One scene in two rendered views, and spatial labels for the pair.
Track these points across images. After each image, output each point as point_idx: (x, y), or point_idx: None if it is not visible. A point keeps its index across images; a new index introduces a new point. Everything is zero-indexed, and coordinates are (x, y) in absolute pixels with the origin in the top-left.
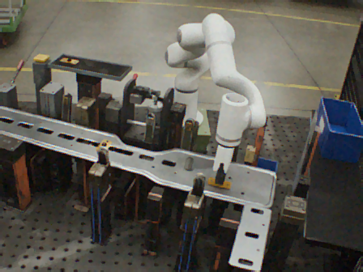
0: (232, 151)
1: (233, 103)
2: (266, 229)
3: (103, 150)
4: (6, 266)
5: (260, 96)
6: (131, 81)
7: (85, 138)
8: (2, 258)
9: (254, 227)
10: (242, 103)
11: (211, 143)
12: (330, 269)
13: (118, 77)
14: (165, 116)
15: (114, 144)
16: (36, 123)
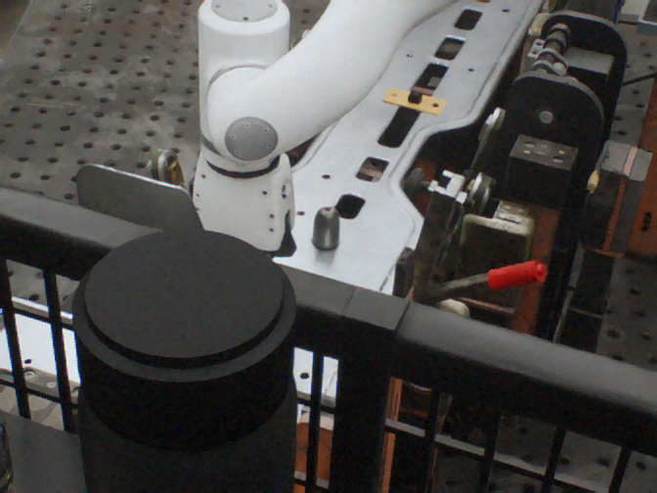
0: (223, 188)
1: (209, 0)
2: (5, 365)
3: (297, 34)
4: (176, 131)
5: (280, 68)
6: (590, 20)
7: (448, 74)
8: (198, 124)
9: (22, 336)
10: (210, 15)
11: None
12: None
13: (639, 17)
14: (509, 150)
15: (426, 118)
16: (499, 6)
